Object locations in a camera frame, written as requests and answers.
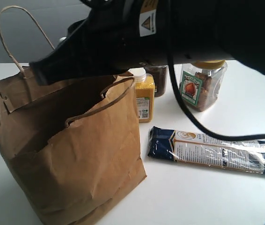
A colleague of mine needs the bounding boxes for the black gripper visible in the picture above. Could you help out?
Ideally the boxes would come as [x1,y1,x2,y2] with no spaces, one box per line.
[29,0,170,86]

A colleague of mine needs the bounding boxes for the blue noodle packet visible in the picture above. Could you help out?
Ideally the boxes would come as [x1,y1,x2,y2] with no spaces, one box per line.
[148,127,265,174]

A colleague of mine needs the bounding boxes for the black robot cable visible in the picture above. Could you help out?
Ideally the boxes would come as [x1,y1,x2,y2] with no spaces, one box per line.
[165,0,265,142]

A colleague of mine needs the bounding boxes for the yellow grain bottle white cap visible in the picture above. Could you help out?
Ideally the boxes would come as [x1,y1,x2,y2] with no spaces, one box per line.
[128,67,155,122]

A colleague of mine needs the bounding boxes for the brown paper bag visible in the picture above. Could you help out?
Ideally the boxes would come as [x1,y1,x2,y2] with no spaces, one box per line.
[0,5,147,225]

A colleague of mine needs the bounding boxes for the clear jar dark contents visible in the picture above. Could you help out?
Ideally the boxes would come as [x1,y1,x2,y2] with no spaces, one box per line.
[145,66,168,98]

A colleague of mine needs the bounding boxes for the square jar yellow lid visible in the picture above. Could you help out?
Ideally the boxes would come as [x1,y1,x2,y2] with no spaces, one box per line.
[179,60,228,112]

